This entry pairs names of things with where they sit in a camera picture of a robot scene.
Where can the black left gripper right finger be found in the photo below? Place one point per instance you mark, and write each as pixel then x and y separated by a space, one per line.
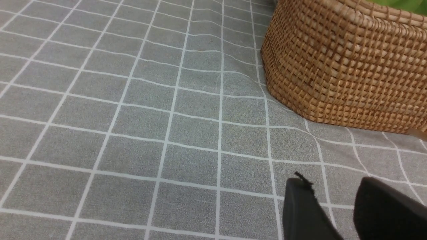
pixel 384 213

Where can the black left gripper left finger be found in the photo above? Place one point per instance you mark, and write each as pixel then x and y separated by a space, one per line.
pixel 303 218

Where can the woven rattan basket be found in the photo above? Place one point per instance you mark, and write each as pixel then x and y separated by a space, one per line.
pixel 351 63

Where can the grey checked tablecloth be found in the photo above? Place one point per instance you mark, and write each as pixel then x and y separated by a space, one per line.
pixel 151 120

